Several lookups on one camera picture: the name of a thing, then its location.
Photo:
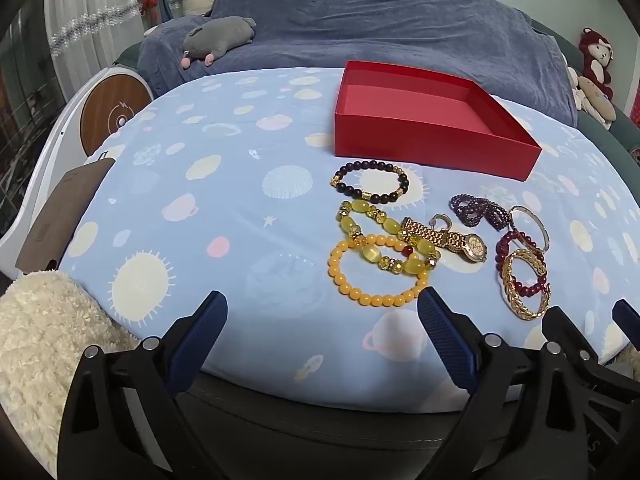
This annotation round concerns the silver tinsel garland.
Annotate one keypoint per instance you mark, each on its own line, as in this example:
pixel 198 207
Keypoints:
pixel 90 22

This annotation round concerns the white device with wooden disc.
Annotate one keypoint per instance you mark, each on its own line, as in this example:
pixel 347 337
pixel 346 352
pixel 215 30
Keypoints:
pixel 115 115

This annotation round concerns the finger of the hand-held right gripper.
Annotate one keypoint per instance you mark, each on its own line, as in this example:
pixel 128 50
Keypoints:
pixel 627 320
pixel 560 325

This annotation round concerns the blue-grey sofa blanket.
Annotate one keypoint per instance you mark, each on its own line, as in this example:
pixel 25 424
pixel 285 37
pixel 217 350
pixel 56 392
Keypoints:
pixel 400 25

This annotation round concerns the light blue planet-print sheet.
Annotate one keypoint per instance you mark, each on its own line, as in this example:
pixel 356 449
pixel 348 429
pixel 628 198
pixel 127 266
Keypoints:
pixel 225 240

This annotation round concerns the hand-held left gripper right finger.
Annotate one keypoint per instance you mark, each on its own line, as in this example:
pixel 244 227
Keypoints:
pixel 445 340

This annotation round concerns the window glass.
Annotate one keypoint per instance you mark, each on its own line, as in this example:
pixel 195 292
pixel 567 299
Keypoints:
pixel 20 110

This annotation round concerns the thin silver bangle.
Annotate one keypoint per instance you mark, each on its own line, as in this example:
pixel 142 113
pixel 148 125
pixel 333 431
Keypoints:
pixel 542 232

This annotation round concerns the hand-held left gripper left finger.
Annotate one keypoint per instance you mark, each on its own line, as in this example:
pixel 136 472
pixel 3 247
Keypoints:
pixel 200 340

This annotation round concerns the dark red monkey plush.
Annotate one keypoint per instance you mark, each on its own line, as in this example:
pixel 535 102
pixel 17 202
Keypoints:
pixel 595 55

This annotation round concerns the gold wrist watch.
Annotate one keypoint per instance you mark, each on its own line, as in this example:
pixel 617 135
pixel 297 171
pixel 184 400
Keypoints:
pixel 472 247

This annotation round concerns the beige plush toy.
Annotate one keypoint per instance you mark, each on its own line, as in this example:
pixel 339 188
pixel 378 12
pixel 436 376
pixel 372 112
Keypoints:
pixel 597 102

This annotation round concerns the gold hoop earring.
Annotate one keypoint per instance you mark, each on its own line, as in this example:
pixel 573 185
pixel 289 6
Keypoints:
pixel 440 215

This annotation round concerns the grey plush toy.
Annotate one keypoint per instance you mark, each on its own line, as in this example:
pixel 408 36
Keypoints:
pixel 220 35

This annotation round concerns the red cardboard box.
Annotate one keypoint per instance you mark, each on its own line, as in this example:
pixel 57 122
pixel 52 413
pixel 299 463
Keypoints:
pixel 360 130

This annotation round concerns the green sofa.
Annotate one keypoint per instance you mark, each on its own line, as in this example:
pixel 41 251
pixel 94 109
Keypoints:
pixel 615 135

